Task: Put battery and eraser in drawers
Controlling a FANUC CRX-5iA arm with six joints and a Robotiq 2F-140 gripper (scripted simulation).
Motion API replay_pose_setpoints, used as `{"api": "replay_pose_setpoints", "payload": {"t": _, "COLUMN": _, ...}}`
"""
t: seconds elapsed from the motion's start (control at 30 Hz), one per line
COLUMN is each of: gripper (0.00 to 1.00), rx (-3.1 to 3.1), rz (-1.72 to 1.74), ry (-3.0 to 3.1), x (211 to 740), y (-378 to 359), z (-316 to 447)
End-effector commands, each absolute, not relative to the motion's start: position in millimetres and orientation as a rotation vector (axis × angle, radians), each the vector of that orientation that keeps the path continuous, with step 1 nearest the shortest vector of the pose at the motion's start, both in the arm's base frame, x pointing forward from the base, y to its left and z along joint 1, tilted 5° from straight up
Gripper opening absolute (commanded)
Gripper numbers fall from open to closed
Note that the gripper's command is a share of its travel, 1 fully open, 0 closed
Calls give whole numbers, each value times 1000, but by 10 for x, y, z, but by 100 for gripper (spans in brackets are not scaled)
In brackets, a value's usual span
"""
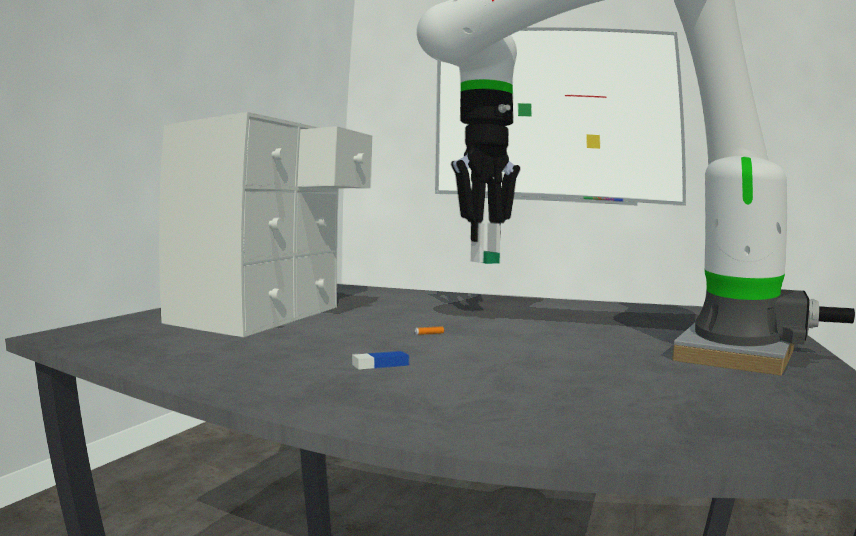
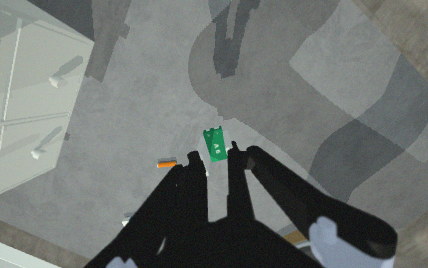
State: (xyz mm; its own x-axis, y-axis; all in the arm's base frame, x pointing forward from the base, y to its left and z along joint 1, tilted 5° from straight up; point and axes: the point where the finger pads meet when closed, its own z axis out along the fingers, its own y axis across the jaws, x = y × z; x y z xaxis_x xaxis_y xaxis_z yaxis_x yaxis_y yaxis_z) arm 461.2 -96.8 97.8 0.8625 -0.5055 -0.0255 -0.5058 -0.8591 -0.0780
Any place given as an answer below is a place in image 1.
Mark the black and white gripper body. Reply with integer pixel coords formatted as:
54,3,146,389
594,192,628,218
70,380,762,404
464,123,509,178

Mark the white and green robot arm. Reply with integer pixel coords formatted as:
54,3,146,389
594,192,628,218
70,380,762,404
417,0,855,346

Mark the orange battery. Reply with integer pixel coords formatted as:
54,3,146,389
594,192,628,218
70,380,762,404
415,327,444,335

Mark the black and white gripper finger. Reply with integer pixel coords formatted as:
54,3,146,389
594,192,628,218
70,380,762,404
451,155,490,263
487,158,520,253

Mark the white small chest of drawers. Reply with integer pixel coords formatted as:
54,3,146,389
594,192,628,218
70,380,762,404
159,112,338,337

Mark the blue and white eraser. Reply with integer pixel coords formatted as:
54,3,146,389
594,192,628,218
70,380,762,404
352,351,409,369

